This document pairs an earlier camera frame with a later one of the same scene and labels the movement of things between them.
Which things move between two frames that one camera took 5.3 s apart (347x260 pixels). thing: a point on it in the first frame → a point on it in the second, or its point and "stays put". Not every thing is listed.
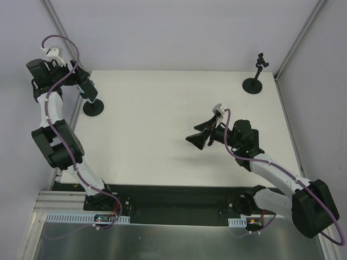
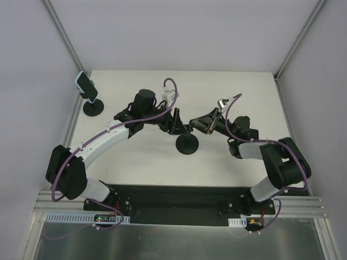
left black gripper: (82, 82) → (170, 121)
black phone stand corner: (254, 85) → (187, 143)
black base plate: (174, 203) stays put
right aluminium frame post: (300, 37) stays put
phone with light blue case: (88, 88) stays put
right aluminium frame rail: (300, 170) stays put
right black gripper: (211, 131) → (212, 122)
